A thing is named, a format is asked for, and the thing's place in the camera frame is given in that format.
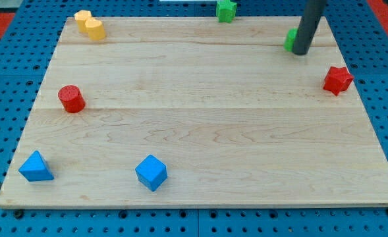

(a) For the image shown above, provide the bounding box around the green circle block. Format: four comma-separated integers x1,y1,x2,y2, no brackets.
283,28,298,52

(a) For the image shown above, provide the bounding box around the green star block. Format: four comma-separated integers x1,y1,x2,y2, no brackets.
216,0,237,23

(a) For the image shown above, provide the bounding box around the red star block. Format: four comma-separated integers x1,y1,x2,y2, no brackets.
323,66,354,96

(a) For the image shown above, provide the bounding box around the light wooden board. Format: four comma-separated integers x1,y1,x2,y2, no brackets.
0,16,388,209

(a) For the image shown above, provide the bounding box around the blue cube block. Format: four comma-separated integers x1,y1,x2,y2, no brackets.
135,155,167,192

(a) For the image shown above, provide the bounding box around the red cylinder block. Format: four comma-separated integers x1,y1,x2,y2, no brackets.
58,85,86,113

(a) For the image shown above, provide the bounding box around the yellow heart block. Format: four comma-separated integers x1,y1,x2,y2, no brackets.
85,17,106,41

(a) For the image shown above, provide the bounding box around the yellow hexagon block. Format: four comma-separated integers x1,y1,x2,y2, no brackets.
74,10,92,33

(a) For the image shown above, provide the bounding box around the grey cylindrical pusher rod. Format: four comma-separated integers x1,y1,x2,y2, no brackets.
292,0,327,55

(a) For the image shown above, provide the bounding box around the blue triangle block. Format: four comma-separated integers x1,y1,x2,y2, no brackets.
18,150,54,182

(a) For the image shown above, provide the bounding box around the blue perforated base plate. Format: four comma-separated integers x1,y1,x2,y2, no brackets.
0,1,388,236

